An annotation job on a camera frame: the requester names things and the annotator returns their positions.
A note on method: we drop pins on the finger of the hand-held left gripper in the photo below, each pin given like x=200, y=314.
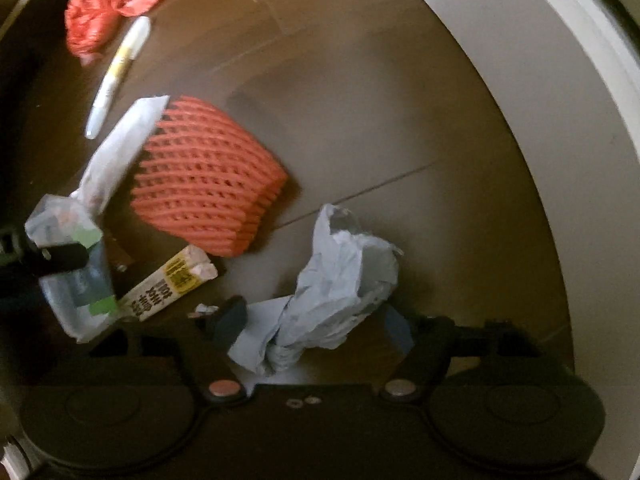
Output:
x=60, y=259

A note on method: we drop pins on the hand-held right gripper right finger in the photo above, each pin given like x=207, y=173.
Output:
x=400, y=332

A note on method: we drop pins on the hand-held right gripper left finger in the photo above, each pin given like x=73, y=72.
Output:
x=231, y=322

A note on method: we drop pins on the printed plastic wrapper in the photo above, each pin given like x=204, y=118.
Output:
x=340, y=270

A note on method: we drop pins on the white green plastic wrapper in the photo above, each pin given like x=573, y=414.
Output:
x=120, y=150

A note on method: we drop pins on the white pen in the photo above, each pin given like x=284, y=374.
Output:
x=117, y=77

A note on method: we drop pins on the red plastic bag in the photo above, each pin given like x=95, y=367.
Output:
x=95, y=15

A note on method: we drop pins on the small white paper scrap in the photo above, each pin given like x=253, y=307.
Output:
x=202, y=310

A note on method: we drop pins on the white box with yellow label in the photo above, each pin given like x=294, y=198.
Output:
x=170, y=280

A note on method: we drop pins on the orange foam net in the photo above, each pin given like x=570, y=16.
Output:
x=200, y=180

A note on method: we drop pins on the white wardrobe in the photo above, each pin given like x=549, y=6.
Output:
x=550, y=110

